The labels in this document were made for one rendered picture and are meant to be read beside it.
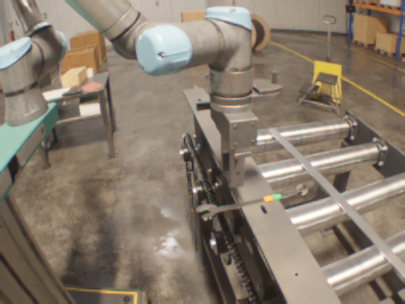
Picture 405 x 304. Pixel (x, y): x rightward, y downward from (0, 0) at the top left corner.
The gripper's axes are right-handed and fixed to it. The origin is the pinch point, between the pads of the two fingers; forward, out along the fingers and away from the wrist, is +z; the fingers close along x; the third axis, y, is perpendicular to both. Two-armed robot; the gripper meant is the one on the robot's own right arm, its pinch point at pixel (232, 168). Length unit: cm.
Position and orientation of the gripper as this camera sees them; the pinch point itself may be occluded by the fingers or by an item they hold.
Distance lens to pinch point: 61.5
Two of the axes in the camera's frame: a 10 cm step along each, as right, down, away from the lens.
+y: -9.7, 1.5, -1.6
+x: 2.2, 4.9, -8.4
